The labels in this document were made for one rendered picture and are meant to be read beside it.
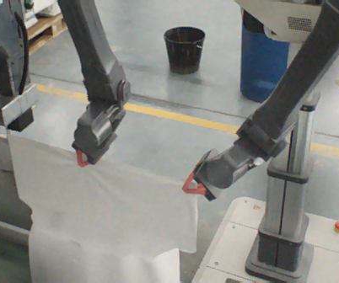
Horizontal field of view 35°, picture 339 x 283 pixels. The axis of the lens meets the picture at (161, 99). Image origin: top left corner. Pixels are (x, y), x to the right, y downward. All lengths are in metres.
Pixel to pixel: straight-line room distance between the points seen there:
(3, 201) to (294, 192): 1.04
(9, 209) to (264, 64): 1.85
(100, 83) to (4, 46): 0.35
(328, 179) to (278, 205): 1.11
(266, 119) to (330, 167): 2.05
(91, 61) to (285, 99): 0.37
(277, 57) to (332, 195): 0.94
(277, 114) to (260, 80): 2.47
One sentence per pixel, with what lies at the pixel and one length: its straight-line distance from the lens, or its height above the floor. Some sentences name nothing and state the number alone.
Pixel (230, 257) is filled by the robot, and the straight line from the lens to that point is 2.07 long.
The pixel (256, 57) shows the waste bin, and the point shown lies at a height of 0.32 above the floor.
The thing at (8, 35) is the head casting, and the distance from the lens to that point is 1.37.
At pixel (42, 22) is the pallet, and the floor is 0.14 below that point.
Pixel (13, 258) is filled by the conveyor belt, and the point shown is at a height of 0.38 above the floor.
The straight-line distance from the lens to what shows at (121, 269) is 1.31.
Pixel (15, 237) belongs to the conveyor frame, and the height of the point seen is 0.38.
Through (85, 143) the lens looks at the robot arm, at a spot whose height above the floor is 1.13.
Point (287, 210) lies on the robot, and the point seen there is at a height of 0.55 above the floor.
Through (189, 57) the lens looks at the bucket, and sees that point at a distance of 3.74.
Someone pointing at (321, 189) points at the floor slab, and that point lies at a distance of 2.84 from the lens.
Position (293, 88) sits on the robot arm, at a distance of 0.88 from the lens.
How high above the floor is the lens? 1.74
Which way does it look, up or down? 30 degrees down
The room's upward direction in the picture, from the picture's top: 1 degrees counter-clockwise
